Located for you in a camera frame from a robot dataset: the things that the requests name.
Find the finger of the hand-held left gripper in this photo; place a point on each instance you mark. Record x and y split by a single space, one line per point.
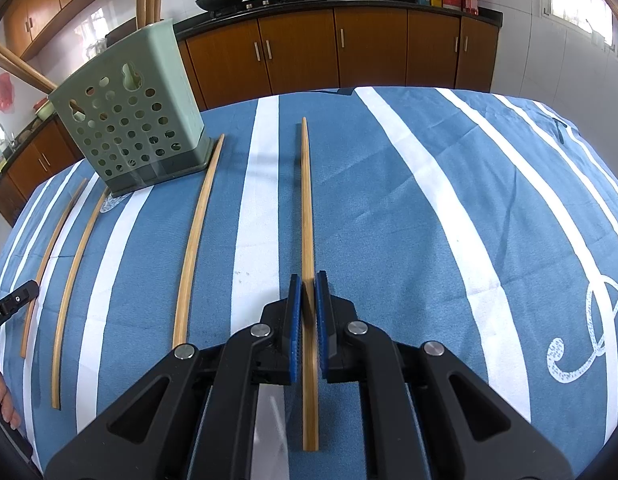
19 296

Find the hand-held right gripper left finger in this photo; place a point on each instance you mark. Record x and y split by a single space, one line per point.
294 330

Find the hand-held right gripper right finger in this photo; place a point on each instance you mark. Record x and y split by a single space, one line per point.
323 330

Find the green perforated utensil holder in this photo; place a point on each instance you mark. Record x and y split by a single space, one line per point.
139 110

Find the person's left hand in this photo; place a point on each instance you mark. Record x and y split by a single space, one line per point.
3 400

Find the metal faucet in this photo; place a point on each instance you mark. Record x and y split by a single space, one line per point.
1 135

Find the green basin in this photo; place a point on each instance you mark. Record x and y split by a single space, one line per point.
45 110

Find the red plastic bag on hook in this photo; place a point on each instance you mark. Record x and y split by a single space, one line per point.
0 91

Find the wooden base cabinets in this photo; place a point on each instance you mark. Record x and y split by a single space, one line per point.
369 50

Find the black gas stove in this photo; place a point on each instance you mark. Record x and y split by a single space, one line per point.
284 1

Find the black kitchen countertop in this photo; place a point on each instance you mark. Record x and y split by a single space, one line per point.
389 4

